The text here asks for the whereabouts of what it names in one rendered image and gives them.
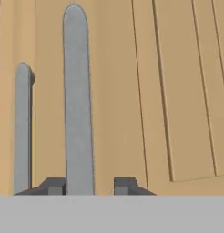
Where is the long grey cabinet handle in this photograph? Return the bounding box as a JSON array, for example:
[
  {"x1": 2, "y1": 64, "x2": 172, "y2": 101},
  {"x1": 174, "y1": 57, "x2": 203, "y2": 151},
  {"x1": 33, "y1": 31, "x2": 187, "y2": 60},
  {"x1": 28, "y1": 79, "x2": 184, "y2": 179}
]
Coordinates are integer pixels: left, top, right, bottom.
[
  {"x1": 62, "y1": 3, "x2": 96, "y2": 196},
  {"x1": 13, "y1": 62, "x2": 36, "y2": 196}
]

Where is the tan wooden cabinet door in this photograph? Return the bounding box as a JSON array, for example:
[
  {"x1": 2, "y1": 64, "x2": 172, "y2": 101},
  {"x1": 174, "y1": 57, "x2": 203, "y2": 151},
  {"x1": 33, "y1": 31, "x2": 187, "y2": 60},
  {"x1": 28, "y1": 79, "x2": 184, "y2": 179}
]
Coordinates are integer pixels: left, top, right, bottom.
[
  {"x1": 31, "y1": 0, "x2": 148, "y2": 196},
  {"x1": 0, "y1": 0, "x2": 37, "y2": 196}
]

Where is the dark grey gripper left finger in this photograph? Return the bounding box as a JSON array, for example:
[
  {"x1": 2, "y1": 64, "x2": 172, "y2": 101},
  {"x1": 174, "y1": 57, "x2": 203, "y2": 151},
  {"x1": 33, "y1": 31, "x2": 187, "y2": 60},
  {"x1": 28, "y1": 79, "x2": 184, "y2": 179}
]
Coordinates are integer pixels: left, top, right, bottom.
[{"x1": 13, "y1": 177, "x2": 66, "y2": 196}]

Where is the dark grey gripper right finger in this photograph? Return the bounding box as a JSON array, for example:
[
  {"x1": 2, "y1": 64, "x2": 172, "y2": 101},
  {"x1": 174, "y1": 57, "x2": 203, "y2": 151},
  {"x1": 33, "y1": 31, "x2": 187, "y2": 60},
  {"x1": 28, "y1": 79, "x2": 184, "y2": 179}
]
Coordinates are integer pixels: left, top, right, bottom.
[{"x1": 113, "y1": 177, "x2": 158, "y2": 196}]

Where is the tan panelled cabinet door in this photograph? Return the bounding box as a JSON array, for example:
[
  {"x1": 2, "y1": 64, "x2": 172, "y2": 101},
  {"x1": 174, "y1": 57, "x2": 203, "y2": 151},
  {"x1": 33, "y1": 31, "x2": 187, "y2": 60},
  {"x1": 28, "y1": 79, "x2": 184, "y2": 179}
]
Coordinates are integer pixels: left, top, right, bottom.
[{"x1": 131, "y1": 0, "x2": 224, "y2": 196}]

